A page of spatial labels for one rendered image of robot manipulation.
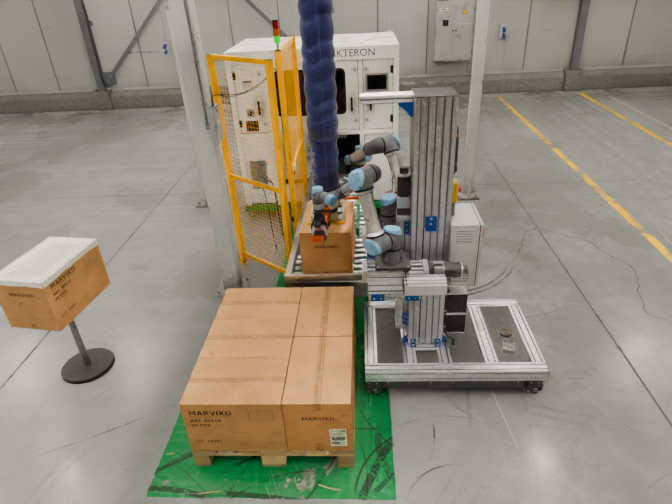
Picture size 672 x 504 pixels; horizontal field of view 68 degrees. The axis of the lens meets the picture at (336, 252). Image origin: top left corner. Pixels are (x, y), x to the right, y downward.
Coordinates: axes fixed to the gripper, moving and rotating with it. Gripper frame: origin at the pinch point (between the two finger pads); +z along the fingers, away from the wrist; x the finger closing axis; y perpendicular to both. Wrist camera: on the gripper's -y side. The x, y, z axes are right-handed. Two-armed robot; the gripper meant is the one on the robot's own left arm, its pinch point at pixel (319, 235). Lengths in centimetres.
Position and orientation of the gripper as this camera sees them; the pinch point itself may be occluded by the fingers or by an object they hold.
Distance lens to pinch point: 343.1
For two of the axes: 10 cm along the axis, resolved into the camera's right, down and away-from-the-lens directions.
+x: -10.0, 0.0, 0.8
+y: 0.7, -5.0, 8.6
